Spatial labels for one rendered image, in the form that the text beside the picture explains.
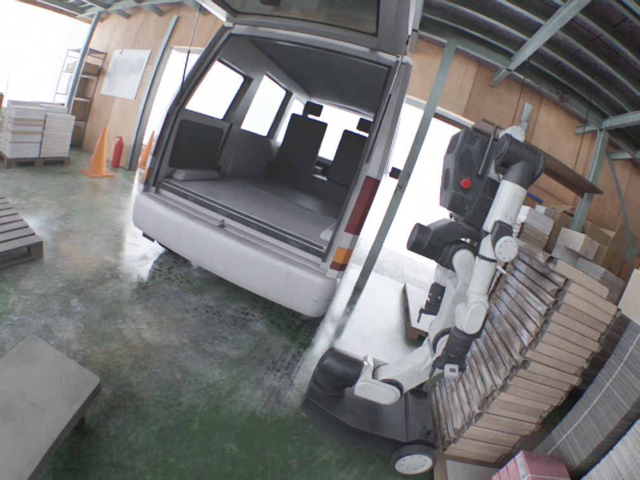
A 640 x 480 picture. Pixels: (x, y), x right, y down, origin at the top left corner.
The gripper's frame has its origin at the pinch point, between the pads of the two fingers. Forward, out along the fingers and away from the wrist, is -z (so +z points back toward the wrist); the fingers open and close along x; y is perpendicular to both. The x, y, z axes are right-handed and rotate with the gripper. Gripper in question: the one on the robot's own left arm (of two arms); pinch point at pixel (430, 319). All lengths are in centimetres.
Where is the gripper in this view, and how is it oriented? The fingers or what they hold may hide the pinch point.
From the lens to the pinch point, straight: 148.4
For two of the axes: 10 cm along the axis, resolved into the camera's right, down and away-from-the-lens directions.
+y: 1.9, -2.1, 9.6
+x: 9.7, 1.9, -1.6
